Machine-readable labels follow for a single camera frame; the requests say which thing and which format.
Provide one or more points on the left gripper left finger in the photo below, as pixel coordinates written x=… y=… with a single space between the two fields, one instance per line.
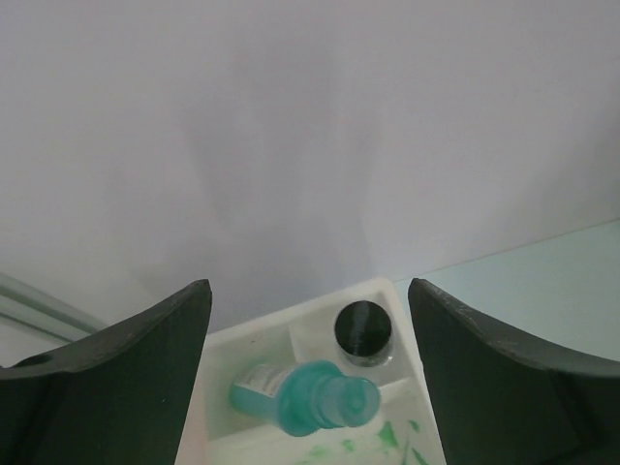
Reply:
x=119 y=396

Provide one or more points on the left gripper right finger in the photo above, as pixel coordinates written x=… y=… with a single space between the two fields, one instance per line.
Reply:
x=501 y=395

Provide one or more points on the white drawer organizer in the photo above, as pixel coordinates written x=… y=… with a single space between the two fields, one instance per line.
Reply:
x=404 y=430

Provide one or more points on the small black capped bottle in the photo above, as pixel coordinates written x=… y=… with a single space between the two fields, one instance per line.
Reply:
x=363 y=333

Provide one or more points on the teal toothpaste tube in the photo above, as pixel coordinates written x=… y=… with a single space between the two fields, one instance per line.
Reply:
x=303 y=398

